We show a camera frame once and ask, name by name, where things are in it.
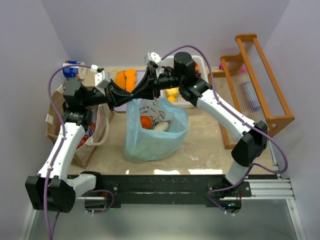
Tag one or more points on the small orange pumpkin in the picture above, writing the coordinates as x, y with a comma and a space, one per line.
146, 122

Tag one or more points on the orange sweet potato left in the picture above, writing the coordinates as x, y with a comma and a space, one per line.
120, 80

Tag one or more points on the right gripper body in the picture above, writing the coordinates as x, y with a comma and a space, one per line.
153, 82

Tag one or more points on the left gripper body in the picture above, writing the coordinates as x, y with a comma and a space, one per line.
110, 93

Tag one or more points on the white mushroom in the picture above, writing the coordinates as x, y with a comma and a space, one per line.
162, 126

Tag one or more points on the orange sweet potato right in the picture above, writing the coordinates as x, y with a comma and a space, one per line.
130, 80

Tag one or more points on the white plastic basket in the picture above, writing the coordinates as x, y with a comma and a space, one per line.
169, 62

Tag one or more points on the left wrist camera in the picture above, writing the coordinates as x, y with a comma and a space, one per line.
101, 77

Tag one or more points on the black base frame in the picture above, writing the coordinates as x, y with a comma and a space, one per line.
169, 189

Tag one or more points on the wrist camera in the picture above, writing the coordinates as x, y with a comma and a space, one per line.
154, 61
101, 77

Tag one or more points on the blue plastic bag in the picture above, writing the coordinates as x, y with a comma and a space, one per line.
144, 145

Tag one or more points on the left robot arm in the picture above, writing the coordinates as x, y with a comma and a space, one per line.
50, 189

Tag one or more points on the toilet paper roll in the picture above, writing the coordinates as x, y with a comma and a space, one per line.
74, 71

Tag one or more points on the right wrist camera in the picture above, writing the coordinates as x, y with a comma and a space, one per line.
154, 61

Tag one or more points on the small orange fruit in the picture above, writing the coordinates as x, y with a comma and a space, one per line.
171, 99

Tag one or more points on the red snack packet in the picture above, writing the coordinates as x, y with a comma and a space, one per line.
89, 132

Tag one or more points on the brown paper grocery bag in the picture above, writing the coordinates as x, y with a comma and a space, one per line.
101, 115

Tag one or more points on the yellow lemon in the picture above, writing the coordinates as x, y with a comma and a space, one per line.
172, 92

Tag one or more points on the orange sweet potato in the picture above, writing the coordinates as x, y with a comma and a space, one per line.
120, 80
130, 80

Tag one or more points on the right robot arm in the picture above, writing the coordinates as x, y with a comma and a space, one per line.
249, 135

